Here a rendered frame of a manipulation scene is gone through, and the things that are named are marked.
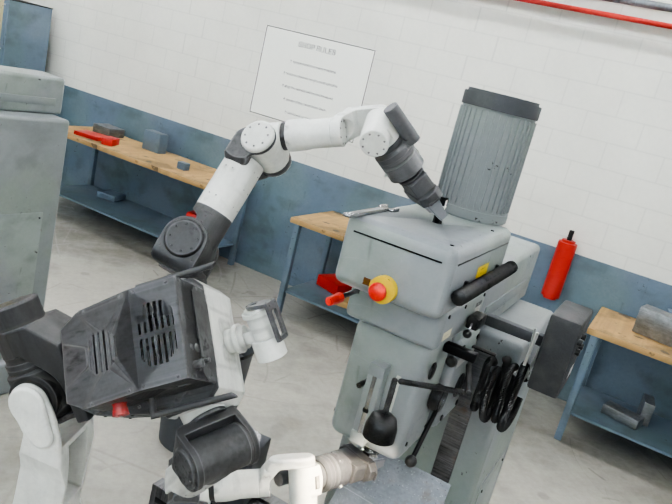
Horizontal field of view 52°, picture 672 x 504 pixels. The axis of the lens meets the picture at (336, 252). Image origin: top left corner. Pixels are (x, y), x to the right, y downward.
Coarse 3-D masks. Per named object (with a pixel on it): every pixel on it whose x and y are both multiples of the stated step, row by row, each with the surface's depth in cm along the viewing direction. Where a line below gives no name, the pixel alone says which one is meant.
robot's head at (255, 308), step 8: (248, 304) 143; (256, 304) 141; (264, 304) 139; (272, 304) 140; (248, 312) 140; (256, 312) 140; (280, 312) 142; (272, 320) 139; (280, 320) 142; (272, 328) 140; (280, 328) 142; (280, 336) 141
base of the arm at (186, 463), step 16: (224, 416) 138; (240, 416) 139; (176, 432) 132; (192, 432) 133; (208, 432) 138; (176, 448) 132; (192, 448) 130; (256, 448) 136; (176, 464) 133; (192, 464) 128; (192, 480) 129
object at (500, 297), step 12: (516, 240) 236; (516, 252) 216; (528, 252) 224; (528, 264) 228; (516, 276) 215; (528, 276) 236; (492, 288) 189; (504, 288) 205; (516, 288) 221; (492, 300) 195; (504, 300) 210; (516, 300) 231; (492, 312) 199; (456, 336) 174
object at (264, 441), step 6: (258, 432) 203; (258, 438) 200; (264, 438) 203; (270, 438) 204; (264, 444) 200; (264, 450) 201; (264, 456) 204; (258, 462) 199; (264, 462) 206; (246, 468) 195; (252, 468) 195; (258, 468) 201; (246, 498) 199
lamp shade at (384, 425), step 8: (376, 416) 147; (384, 416) 147; (392, 416) 148; (368, 424) 148; (376, 424) 146; (384, 424) 146; (392, 424) 147; (368, 432) 147; (376, 432) 146; (384, 432) 146; (392, 432) 147; (368, 440) 147; (376, 440) 146; (384, 440) 146; (392, 440) 148
